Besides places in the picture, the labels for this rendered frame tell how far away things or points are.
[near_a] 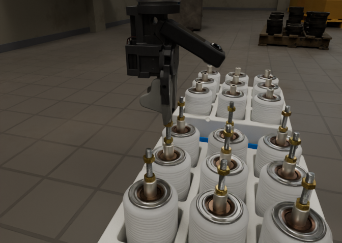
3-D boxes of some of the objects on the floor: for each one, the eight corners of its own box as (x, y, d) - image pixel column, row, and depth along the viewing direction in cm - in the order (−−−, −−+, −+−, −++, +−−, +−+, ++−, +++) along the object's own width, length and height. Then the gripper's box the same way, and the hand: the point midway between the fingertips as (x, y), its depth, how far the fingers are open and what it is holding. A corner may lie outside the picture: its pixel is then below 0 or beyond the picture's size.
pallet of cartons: (298, 20, 583) (303, -2, 564) (346, 21, 561) (352, -2, 542) (311, 27, 469) (317, -1, 450) (371, 29, 447) (380, 0, 427)
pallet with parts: (320, 36, 374) (328, 5, 357) (329, 50, 280) (339, 10, 263) (264, 33, 402) (268, 4, 385) (254, 45, 308) (259, 8, 291)
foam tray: (275, 125, 122) (282, 89, 114) (282, 176, 88) (292, 129, 80) (193, 115, 132) (195, 81, 124) (171, 157, 98) (171, 114, 90)
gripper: (138, 2, 48) (143, 107, 57) (117, 5, 39) (127, 130, 48) (184, 3, 47) (181, 110, 56) (174, 6, 37) (173, 134, 46)
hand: (171, 115), depth 51 cm, fingers open, 3 cm apart
